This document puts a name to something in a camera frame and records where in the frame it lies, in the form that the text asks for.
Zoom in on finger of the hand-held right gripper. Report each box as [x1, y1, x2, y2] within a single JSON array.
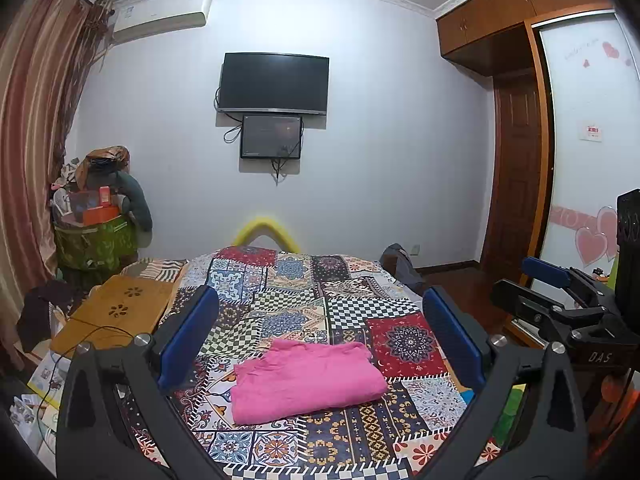
[[522, 256, 615, 307], [490, 280, 582, 344]]

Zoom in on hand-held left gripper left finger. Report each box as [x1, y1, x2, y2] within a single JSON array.
[[55, 285, 231, 480]]

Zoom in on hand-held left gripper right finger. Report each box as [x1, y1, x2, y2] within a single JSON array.
[[410, 285, 588, 480]]

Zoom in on pink buttoned cardigan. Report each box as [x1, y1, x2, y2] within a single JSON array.
[[231, 339, 390, 426]]

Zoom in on wooden lap desk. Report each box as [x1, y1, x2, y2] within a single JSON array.
[[50, 274, 177, 356]]

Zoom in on dark bag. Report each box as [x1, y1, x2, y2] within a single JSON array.
[[379, 243, 426, 291]]

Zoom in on brown wooden door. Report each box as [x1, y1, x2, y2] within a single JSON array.
[[480, 72, 548, 281]]

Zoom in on patchwork printed blanket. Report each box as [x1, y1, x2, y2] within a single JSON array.
[[115, 245, 506, 480]]

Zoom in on green patterned bag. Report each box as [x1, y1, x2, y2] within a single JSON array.
[[52, 210, 138, 273]]

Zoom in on yellow foam cushion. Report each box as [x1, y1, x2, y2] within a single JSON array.
[[235, 214, 301, 252]]

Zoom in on papers on floor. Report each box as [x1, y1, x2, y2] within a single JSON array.
[[10, 350, 76, 466]]

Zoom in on grey green plush toy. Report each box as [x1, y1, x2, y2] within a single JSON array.
[[107, 170, 153, 233]]

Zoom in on dark cloth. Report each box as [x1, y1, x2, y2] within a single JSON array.
[[17, 280, 76, 351]]

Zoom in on orange box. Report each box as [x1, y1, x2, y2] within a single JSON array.
[[81, 207, 121, 226]]

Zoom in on brown orange cloth bundle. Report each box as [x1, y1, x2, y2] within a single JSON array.
[[75, 145, 132, 181]]

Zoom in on small black monitor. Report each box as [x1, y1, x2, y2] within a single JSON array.
[[239, 114, 304, 161]]

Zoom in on wooden overhead cabinets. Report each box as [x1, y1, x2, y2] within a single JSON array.
[[434, 0, 621, 77]]

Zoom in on brown striped curtain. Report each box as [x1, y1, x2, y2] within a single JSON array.
[[0, 0, 113, 376]]

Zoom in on white air conditioner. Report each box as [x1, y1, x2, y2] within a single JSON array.
[[111, 0, 213, 45]]

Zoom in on black cable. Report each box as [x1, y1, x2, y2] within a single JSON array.
[[35, 322, 146, 411]]

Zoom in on monitor cable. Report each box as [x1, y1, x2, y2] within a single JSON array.
[[270, 145, 293, 183]]

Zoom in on television cable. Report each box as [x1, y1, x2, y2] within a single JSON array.
[[215, 87, 246, 143]]

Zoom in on wall-mounted black television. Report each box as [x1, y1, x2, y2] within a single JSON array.
[[216, 51, 331, 117]]

